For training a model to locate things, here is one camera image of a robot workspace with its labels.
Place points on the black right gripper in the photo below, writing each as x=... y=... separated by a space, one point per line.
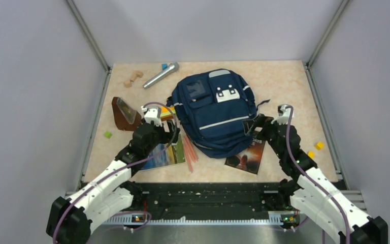
x=261 y=121

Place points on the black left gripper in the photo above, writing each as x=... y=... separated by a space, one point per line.
x=170 y=136

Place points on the navy blue student backpack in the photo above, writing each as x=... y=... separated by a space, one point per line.
x=211 y=108

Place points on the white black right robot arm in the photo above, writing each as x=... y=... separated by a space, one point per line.
x=309 y=190

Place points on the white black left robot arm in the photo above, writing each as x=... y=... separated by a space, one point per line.
x=74 y=219

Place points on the blue green landscape book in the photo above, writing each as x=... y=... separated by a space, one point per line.
x=173 y=155

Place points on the stacked colourful toy bricks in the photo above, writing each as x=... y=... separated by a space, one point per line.
x=166 y=114

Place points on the Three Days To See book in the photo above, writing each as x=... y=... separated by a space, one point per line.
x=248 y=160

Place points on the orange pencils bundle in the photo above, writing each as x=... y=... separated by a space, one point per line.
x=190 y=154

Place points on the brown wooden metronome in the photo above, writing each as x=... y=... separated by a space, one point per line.
x=125 y=117

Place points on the small green cube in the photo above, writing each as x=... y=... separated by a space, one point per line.
x=108 y=134

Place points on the wooden block puzzle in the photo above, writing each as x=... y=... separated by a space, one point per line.
x=133 y=77

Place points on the yellow cube near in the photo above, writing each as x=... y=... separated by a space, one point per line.
x=311 y=154

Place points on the yellow cube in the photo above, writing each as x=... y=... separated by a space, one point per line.
x=311 y=154
x=319 y=145

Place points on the silver microphone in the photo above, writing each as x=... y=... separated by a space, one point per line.
x=171 y=68

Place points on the yellow cube far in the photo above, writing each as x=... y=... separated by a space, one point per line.
x=319 y=145

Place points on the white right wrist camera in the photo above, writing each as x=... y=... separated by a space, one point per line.
x=285 y=112

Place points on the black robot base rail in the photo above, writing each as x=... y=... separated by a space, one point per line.
x=134 y=204

